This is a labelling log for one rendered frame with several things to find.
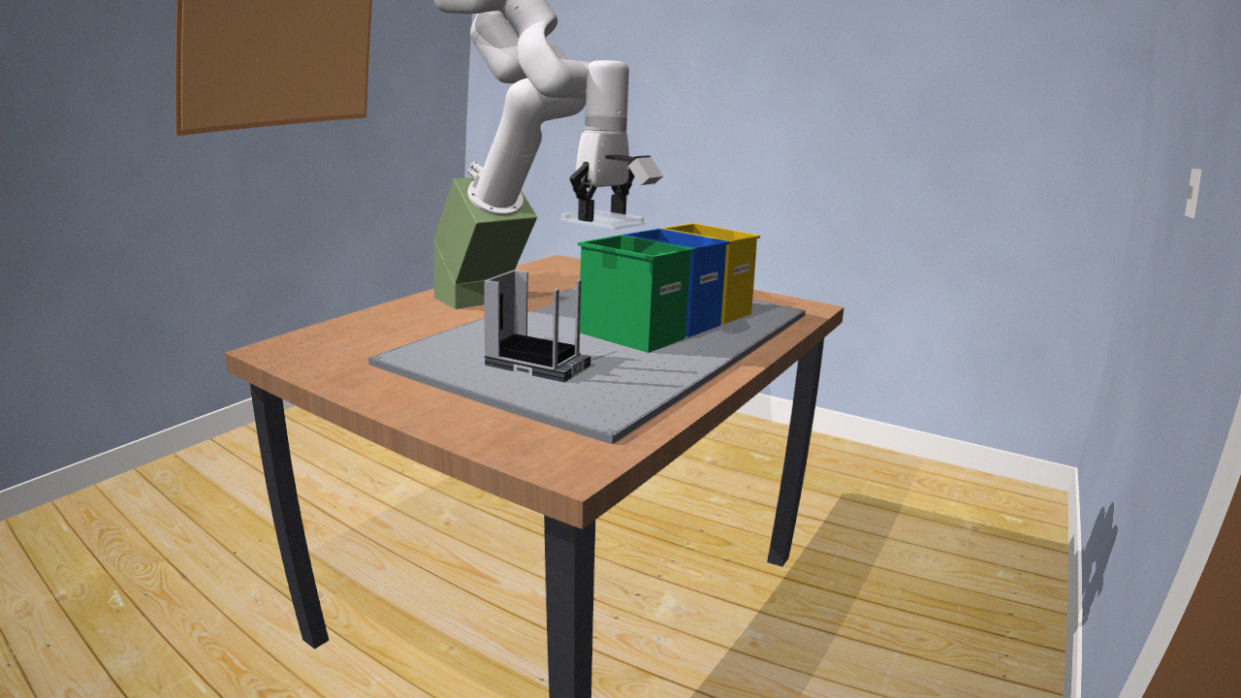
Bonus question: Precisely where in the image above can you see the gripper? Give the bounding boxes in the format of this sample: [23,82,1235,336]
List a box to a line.
[570,130,635,222]

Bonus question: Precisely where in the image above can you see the blue open bin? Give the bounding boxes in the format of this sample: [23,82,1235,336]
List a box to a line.
[622,229,730,337]

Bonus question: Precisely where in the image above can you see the green bin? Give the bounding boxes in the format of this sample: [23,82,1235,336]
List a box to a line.
[577,235,694,353]

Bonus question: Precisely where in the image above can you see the yellow open-top bin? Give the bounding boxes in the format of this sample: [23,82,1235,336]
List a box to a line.
[663,224,759,324]

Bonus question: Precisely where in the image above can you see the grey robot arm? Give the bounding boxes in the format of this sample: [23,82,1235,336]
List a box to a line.
[434,0,629,216]

